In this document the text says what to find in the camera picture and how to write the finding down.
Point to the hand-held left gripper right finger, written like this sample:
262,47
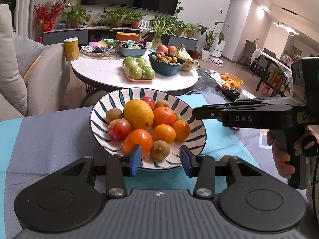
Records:
185,161

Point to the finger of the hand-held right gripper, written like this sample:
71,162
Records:
206,113

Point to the small red plant pot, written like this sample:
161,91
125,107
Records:
195,54

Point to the teal basket of snacks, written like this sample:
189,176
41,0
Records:
132,52

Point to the blue grey striped blanket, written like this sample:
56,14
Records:
49,134

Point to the bunch of bananas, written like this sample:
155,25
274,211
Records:
184,54

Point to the orange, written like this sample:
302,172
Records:
163,115
164,133
182,130
137,139

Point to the dark marble table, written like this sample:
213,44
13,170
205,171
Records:
206,79

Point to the white round table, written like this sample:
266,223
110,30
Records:
104,72

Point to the tall plant in white pot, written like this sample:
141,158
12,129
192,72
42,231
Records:
208,42

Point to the white cup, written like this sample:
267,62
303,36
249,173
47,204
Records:
148,45

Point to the glass vase with green plant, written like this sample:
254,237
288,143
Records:
156,41

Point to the yellow lemon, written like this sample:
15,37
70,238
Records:
138,114

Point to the red berry decoration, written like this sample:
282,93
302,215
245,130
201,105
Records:
47,26

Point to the large red apple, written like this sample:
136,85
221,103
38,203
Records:
162,48
172,49

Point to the pile of longans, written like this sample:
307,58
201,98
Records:
164,57

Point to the jar with white lid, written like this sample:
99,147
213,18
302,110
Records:
246,95

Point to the white bowl with teal stripes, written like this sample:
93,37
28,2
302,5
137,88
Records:
197,129

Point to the pack of green apples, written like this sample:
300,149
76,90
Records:
138,69

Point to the grey television cabinet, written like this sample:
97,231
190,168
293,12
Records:
64,36

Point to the beige sofa cushion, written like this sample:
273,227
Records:
10,67

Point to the person's right hand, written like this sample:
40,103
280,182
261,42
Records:
281,159

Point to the white robot vacuum dock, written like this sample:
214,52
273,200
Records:
218,51

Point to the grey dining chair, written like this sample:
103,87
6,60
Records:
249,51

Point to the white picket planter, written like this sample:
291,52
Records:
144,24

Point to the orange plastic basket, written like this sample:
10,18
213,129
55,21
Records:
234,79

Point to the dark dining table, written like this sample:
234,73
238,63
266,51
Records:
271,62

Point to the grey pillow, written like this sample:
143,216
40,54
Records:
27,52

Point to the small red apple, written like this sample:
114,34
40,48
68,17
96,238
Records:
119,129
148,101

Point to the yellow pillow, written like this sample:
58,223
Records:
33,66

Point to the beige sofa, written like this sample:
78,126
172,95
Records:
49,79

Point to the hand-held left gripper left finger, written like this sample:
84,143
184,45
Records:
135,159

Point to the yellow can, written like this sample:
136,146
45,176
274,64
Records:
71,49

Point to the ceiling lamp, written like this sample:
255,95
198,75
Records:
286,28

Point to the potted pothos plant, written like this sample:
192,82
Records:
74,17

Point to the green lidded container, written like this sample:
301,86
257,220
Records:
109,41

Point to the white curtain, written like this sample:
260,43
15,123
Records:
25,5

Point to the brown kiwi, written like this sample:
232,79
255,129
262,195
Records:
160,149
114,115
225,157
178,116
162,103

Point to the glass tray of snacks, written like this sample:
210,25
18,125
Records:
99,50

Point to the potted green plant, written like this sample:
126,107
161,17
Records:
179,28
116,18
190,32
135,21

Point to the orange box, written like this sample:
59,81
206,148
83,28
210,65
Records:
128,36

